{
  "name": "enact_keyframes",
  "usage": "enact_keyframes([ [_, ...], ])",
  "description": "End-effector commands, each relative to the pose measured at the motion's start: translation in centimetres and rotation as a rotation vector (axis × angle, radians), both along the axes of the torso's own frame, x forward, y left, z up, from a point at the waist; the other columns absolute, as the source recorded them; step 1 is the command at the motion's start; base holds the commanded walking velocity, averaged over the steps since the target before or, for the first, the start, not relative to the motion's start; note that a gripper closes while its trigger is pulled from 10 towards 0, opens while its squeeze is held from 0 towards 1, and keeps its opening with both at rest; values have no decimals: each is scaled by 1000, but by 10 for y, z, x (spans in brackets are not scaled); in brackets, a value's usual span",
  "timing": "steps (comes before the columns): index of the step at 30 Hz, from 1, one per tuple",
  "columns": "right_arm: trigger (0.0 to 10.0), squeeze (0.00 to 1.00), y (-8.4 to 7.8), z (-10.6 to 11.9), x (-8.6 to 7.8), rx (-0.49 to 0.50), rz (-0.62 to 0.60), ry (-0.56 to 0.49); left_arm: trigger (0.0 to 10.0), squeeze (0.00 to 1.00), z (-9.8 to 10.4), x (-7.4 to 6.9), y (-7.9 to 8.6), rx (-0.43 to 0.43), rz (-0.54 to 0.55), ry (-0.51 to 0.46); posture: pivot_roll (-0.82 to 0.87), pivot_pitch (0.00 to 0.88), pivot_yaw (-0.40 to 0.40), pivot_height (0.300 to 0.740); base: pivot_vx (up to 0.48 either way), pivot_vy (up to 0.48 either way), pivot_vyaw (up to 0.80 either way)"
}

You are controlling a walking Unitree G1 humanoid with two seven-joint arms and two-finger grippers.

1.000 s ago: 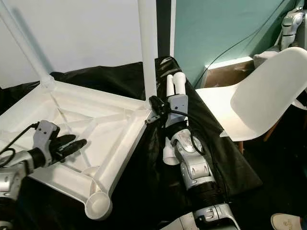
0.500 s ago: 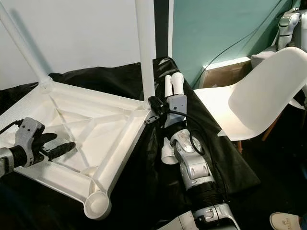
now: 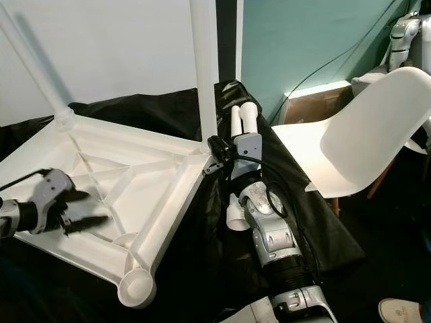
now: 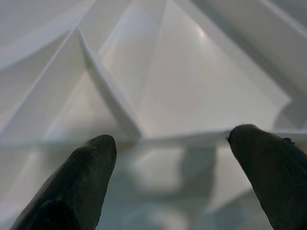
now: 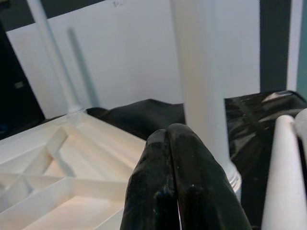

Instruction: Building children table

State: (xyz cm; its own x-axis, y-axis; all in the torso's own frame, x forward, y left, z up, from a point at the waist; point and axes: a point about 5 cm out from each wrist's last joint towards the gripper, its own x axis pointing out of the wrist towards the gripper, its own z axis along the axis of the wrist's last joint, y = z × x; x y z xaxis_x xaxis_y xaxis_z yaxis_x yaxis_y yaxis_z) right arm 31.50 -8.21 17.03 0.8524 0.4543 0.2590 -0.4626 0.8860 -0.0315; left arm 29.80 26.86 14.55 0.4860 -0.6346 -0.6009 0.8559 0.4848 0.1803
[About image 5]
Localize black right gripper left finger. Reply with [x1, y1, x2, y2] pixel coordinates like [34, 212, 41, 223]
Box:
[119, 128, 180, 230]

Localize white plastic table top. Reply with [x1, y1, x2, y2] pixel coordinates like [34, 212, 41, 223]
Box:
[0, 109, 242, 230]

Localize black vertical wall post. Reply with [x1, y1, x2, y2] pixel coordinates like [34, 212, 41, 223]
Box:
[259, 0, 291, 93]

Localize white plastic table leg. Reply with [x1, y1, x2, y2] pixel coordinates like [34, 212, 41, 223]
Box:
[294, 109, 307, 150]
[260, 115, 307, 230]
[171, 0, 241, 193]
[25, 0, 85, 120]

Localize white wall panel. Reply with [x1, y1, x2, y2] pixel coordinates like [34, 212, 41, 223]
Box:
[6, 0, 262, 120]

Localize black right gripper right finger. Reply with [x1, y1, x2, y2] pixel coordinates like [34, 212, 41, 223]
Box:
[167, 123, 253, 230]

